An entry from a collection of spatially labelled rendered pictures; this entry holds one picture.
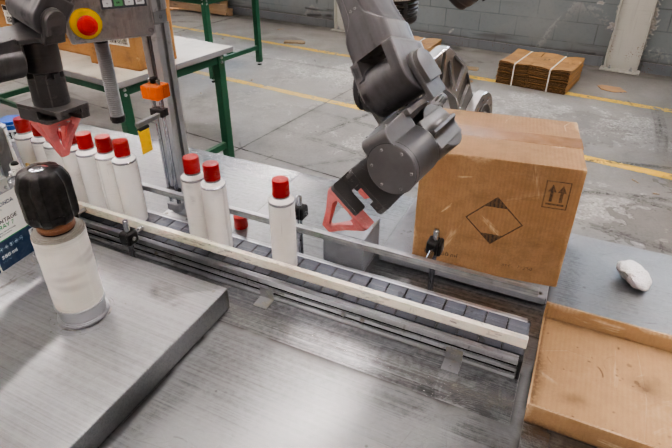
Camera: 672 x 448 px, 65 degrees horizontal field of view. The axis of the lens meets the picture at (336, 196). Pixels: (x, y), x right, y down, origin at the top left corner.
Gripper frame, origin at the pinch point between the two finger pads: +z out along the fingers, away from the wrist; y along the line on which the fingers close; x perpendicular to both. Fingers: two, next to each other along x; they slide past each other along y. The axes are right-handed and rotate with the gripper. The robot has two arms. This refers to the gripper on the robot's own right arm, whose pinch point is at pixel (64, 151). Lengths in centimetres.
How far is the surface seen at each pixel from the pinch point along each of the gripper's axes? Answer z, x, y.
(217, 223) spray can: 18.5, 16.3, 19.3
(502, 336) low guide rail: 23, 15, 78
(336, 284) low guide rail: 23, 15, 47
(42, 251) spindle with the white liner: 10.7, -13.6, 7.7
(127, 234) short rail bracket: 22.8, 9.5, 0.6
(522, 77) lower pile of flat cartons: 92, 440, 36
